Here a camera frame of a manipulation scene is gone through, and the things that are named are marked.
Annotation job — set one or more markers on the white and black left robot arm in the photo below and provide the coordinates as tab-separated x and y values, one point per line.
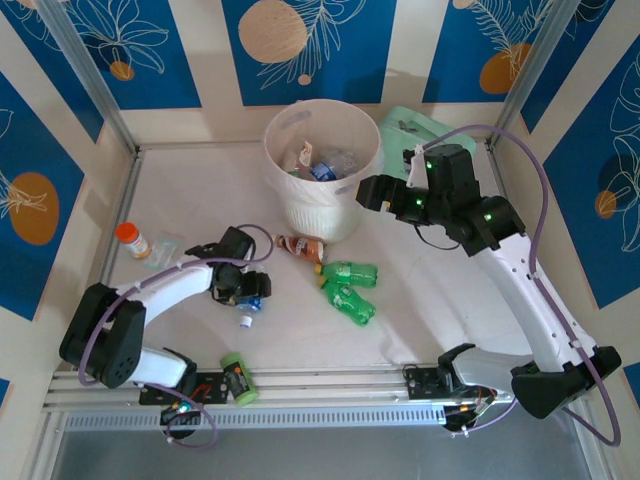
170	285

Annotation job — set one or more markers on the white-capped blue-label bottle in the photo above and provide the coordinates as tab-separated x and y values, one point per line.
250	303

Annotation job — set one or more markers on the blue-capped blue-label bottle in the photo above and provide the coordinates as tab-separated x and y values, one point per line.
330	167

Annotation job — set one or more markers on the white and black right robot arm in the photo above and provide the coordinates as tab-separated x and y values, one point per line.
515	290

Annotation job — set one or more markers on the clear plastic packet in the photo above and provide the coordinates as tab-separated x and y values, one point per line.
162	250

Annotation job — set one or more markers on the green cylindrical canister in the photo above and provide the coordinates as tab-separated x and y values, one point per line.
239	380

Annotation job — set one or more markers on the orange-capped small bottle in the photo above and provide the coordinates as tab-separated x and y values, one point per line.
132	241

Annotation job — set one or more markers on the cream plastic bin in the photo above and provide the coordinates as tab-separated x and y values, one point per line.
320	220

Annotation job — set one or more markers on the mint green zip pouch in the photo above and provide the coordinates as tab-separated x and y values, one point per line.
395	145

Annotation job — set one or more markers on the small black controller board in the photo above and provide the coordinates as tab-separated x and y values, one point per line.
467	411
175	415

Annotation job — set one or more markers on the brown label drink bottle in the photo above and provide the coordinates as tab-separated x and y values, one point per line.
302	247

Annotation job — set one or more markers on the long aluminium frame rail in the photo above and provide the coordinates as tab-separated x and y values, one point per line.
325	385

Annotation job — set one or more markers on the aluminium corner post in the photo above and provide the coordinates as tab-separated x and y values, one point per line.
535	60
85	70

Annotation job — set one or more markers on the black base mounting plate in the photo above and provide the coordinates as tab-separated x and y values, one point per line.
217	380
420	382

